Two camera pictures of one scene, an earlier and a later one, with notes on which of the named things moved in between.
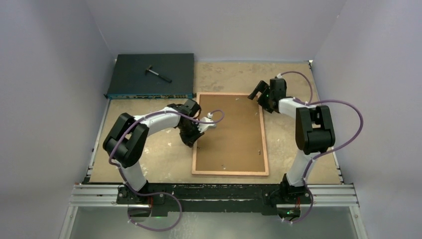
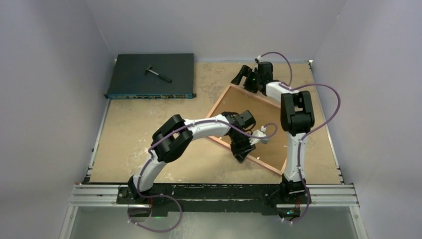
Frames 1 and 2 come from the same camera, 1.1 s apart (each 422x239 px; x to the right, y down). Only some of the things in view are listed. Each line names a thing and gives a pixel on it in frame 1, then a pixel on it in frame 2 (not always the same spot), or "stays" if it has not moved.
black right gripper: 263,88 to 245,71
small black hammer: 148,69 stays
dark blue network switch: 152,76 stays
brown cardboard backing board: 235,144 to 263,108
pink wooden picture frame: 194,157 to 267,115
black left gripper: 190,141 to 240,152
